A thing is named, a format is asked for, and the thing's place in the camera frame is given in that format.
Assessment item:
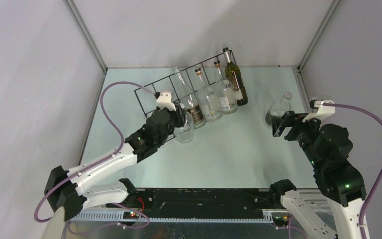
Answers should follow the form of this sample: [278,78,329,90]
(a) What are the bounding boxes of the dark green wine bottle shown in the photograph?
[223,47,249,106]

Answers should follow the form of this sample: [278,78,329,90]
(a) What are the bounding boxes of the clear bottle silver cap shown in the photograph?
[174,103,194,143]

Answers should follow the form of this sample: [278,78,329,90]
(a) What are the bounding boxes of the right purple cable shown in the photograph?
[322,103,382,239]

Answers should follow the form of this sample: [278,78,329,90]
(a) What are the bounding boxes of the tall clear bottle black label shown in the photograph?
[173,67,206,128]

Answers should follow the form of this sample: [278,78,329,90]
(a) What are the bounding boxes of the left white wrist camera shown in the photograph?
[155,90,177,111]

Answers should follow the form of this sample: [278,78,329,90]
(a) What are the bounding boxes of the small circuit board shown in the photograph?
[122,211,141,220]
[273,216,291,224]

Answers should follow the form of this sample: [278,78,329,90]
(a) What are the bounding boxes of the clear bottle black cork stopper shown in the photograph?
[194,68,223,122]

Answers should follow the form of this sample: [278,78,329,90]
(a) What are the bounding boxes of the clear bottle brown stopper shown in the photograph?
[214,60,238,115]

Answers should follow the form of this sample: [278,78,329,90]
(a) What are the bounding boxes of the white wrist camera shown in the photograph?
[155,90,177,111]
[302,96,336,122]

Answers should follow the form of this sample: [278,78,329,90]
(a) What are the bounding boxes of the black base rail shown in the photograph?
[121,188,283,220]

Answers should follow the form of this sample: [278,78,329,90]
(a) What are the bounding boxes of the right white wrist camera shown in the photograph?
[302,96,336,122]

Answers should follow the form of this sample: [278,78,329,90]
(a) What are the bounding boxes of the small circuit board right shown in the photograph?
[273,216,291,224]

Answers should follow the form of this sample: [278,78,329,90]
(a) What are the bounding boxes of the clear bottle dark label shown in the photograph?
[265,92,292,127]

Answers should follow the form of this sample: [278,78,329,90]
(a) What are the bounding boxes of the black wire wine rack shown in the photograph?
[143,54,239,143]

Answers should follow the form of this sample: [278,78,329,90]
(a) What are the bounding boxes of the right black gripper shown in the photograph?
[269,109,323,167]

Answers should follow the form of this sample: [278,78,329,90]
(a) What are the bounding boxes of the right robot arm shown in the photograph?
[269,111,370,239]

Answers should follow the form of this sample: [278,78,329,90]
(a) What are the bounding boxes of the small circuit board left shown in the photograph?
[122,211,141,220]

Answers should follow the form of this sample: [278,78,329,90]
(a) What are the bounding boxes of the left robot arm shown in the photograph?
[44,103,187,221]

